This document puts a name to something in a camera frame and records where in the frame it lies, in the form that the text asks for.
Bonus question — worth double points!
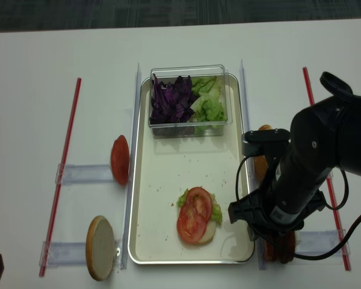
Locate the bun half on left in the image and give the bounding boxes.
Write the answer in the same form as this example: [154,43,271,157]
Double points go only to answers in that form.
[85,216,116,281]

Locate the lettuce leaf on bread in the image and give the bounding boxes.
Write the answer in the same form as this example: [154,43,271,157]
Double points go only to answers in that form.
[176,188,223,225]

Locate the purple cabbage shreds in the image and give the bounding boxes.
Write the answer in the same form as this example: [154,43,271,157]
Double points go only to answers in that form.
[150,75,197,124]

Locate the lower tomato slice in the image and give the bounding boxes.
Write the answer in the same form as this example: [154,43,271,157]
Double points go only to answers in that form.
[176,204,208,244]

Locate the stack of meat patties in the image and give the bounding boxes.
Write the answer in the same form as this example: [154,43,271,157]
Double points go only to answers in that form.
[271,231,295,264]

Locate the right red straw strip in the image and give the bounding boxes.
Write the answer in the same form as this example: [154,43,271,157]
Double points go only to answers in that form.
[302,67,351,271]

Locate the lower left clear holder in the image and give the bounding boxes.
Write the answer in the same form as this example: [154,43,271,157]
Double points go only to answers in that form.
[39,241,87,267]

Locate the meat patty slice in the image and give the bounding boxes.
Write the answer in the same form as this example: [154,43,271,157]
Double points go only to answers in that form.
[263,239,275,262]

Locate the tomato half on left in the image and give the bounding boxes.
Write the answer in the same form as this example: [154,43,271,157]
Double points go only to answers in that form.
[110,135,130,186]

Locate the left red straw strip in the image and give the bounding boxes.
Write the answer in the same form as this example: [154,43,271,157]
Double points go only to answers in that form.
[39,78,82,278]

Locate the lower right clear holder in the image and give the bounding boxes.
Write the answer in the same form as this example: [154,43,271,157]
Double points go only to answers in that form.
[295,230,340,256]

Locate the tomato slice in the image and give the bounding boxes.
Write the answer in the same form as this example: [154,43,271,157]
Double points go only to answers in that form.
[176,204,208,244]
[186,187,213,221]

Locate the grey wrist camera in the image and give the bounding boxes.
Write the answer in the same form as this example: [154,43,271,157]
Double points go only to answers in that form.
[241,129,290,157]

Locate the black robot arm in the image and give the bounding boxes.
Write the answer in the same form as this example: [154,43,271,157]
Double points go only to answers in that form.
[228,97,361,233]

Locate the clear holder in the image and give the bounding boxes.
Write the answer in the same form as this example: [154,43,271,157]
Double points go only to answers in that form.
[55,164,114,185]
[39,241,87,267]
[295,230,340,256]

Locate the upper left clear holder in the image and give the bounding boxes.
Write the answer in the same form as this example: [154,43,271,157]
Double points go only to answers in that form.
[55,164,114,185]

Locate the sesame bun left piece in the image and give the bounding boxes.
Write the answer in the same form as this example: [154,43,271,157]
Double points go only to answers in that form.
[252,124,274,183]

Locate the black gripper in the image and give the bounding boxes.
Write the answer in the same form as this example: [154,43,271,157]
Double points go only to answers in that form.
[228,190,325,241]

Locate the green lettuce in box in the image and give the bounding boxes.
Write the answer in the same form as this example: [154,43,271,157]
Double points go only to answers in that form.
[189,76,226,122]

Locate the bottom bread slice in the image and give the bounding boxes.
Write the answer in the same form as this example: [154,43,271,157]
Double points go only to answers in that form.
[198,219,219,244]

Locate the clear plastic salad box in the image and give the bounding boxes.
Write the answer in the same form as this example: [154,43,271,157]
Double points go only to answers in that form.
[148,64,232,138]

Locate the white rectangular metal tray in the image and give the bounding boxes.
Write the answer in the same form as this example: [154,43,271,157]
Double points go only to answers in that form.
[128,75,255,264]

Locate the white cheese slice block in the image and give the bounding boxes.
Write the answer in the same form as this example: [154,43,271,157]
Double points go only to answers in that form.
[294,231,301,246]

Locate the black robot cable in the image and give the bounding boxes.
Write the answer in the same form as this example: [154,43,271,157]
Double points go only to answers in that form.
[234,70,361,259]

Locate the upper tomato slice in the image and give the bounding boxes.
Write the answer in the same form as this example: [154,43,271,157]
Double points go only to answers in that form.
[186,187,213,221]

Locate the red straw strip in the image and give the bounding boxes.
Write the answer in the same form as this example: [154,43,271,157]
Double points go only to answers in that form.
[302,67,351,271]
[39,78,82,278]

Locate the right clear vertical rail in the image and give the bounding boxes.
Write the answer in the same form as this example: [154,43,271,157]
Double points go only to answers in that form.
[239,60,267,270]

